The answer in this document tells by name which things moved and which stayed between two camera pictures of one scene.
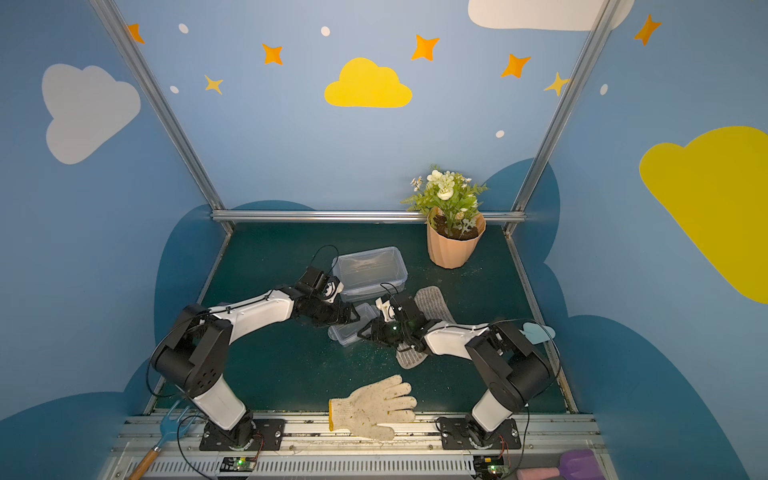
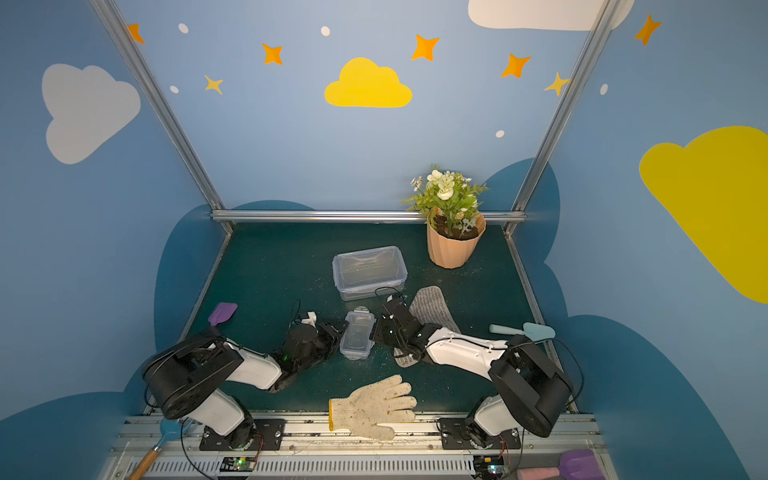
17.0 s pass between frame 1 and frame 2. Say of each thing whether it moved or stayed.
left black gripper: moved
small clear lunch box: moved
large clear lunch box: stayed
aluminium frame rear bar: stayed
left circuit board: stayed
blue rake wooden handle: stayed
